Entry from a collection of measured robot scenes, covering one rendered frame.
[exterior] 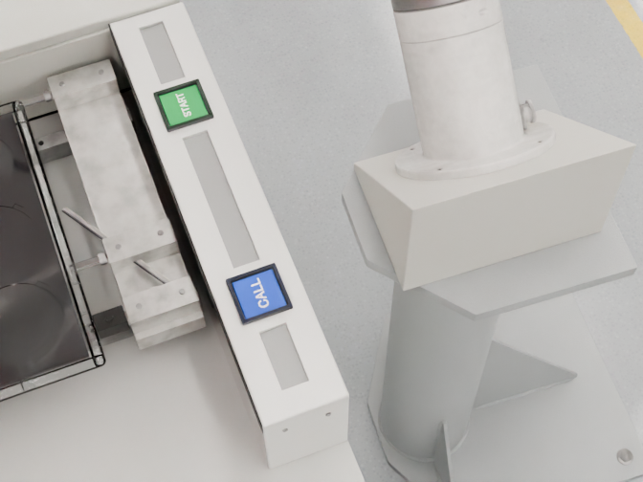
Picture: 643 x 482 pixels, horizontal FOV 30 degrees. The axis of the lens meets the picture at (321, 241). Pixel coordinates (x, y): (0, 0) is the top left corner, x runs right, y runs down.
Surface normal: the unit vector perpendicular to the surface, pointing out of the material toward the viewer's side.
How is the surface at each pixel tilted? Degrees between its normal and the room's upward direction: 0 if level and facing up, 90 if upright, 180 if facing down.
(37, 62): 90
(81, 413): 0
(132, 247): 0
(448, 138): 58
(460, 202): 90
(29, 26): 0
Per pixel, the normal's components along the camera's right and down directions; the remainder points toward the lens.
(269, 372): 0.00, -0.47
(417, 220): 0.31, 0.84
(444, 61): -0.32, 0.36
